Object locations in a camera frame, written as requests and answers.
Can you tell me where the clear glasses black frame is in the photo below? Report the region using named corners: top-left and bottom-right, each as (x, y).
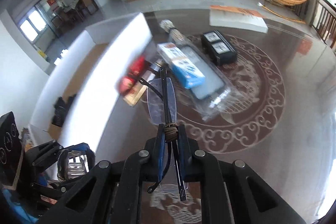
top-left (140, 67), bottom-right (187, 201)

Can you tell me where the gold cosmetic tube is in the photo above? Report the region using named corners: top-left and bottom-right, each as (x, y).
top-left (123, 59), bottom-right (163, 106)

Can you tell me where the phone case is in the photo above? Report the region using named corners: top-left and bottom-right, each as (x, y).
top-left (179, 43), bottom-right (246, 121)

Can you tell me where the red foil packet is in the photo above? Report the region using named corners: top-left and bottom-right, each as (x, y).
top-left (118, 55), bottom-right (147, 96)

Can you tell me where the blue white ointment box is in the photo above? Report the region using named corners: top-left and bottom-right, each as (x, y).
top-left (157, 43), bottom-right (205, 89)

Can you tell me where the black knit glove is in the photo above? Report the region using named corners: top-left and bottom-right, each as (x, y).
top-left (51, 94), bottom-right (76, 127)

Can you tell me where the cotton swab bundle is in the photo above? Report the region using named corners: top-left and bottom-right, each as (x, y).
top-left (159, 19), bottom-right (190, 46)

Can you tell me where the rhinestone hair claw clip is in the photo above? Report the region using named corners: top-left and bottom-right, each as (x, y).
top-left (57, 149), bottom-right (96, 181)

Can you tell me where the white storage box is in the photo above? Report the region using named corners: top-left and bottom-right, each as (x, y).
top-left (28, 12), bottom-right (152, 151)

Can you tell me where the black rectangular box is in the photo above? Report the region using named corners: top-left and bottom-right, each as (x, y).
top-left (201, 30), bottom-right (238, 67)

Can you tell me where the flat white cardboard box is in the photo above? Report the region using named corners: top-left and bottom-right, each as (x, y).
top-left (210, 5), bottom-right (268, 34)

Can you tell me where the wooden railing furniture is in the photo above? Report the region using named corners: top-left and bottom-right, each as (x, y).
top-left (311, 0), bottom-right (336, 52)

